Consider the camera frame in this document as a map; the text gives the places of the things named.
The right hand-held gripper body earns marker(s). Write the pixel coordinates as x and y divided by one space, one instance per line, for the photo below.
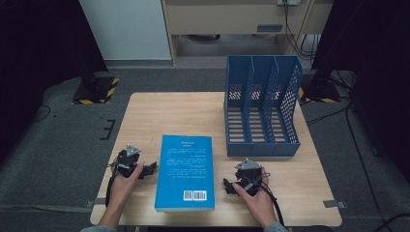
248 177

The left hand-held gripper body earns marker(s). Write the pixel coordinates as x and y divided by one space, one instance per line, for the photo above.
127 162

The blue plastic file rack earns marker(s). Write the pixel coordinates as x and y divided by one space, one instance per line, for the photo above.
257 150

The bright blue book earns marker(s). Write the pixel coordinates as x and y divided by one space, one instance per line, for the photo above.
185 174

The person's left hand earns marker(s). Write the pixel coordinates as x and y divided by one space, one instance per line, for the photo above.
121 190

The person's right hand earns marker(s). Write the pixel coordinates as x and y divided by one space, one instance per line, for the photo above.
261 206

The grey tape strip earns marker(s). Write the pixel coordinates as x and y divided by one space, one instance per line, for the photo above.
333 203
96 203

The striped black stand base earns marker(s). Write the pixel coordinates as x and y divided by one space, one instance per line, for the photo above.
96 90
322 95

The white panel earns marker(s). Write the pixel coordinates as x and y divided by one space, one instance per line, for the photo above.
129 29

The black curtain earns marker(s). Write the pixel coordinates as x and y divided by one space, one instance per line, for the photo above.
377 38
38 48

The beige cabinet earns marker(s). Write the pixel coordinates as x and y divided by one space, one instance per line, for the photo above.
225 19

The white power strip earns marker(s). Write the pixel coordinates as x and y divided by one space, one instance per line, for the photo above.
289 2

